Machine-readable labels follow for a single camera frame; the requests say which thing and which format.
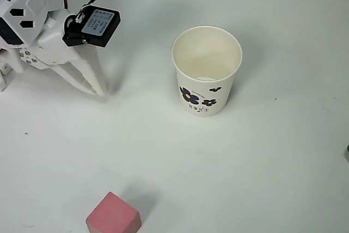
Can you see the pink block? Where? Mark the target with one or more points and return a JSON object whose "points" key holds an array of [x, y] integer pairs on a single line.
{"points": [[113, 214]]}

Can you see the black camera module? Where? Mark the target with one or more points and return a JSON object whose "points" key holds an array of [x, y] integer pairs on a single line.
{"points": [[95, 25]]}

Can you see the white flowered paper cup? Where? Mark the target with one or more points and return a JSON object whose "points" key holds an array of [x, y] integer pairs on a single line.
{"points": [[203, 99]]}

